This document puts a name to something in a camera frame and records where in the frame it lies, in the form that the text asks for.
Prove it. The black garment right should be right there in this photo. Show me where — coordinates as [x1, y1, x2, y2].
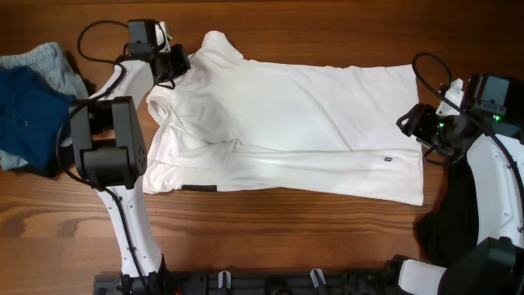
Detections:
[415, 158, 479, 267]

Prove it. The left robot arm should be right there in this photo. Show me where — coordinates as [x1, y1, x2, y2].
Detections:
[65, 19, 191, 294]

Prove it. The white t-shirt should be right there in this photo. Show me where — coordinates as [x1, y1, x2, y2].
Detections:
[143, 31, 423, 206]

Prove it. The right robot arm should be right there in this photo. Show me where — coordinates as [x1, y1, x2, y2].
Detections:
[396, 74, 523, 294]

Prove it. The folded light denim garment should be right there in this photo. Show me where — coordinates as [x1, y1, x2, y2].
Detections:
[0, 41, 90, 171]

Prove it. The folded black garment left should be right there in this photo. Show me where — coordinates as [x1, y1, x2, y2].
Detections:
[10, 156, 75, 178]

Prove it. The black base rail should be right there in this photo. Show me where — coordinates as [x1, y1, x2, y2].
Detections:
[93, 265, 404, 295]

